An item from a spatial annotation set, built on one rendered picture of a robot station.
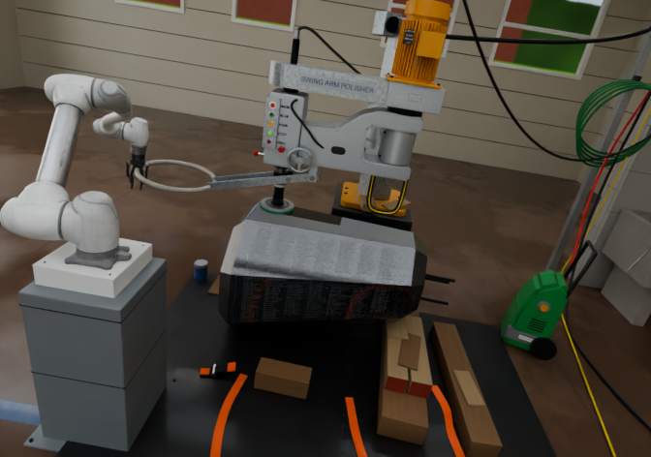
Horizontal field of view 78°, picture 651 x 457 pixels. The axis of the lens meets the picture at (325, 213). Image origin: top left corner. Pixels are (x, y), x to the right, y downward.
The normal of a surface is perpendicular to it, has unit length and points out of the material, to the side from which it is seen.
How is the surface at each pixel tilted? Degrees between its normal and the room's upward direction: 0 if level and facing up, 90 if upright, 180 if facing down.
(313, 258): 45
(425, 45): 90
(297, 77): 90
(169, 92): 90
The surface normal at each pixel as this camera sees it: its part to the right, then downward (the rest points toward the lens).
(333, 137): -0.07, 0.38
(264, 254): 0.06, -0.37
